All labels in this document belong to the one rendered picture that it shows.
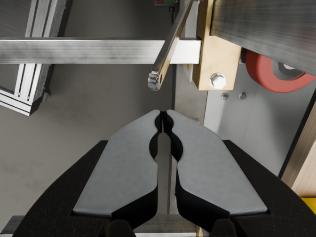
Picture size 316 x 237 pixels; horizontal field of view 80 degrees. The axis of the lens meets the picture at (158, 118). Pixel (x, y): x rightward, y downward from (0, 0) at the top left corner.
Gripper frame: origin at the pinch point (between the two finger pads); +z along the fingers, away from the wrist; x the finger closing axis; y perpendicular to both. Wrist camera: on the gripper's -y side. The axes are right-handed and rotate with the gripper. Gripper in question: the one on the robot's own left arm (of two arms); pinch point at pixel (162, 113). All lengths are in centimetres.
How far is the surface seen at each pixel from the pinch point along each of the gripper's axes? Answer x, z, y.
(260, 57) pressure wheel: 11.0, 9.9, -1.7
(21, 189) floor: -114, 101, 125
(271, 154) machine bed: 27.9, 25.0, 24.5
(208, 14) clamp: 5.6, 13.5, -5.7
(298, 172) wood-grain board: 22.3, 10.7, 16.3
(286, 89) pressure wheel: 15.1, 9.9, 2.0
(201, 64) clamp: 5.5, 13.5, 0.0
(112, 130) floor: -31, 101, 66
